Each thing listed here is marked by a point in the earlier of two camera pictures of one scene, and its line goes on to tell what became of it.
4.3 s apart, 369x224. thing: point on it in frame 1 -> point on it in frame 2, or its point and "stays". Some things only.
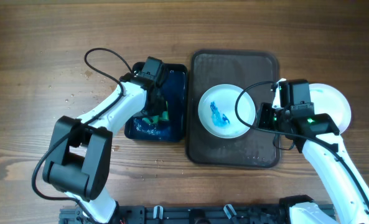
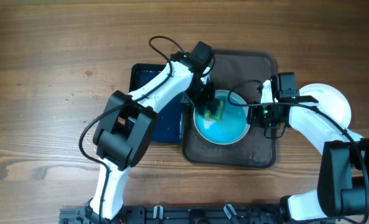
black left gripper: [162, 103] -> [209, 97]
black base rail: [247, 214] stays
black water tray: [174, 90] stays
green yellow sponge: [155, 119] -> [218, 114]
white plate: [327, 100] stays
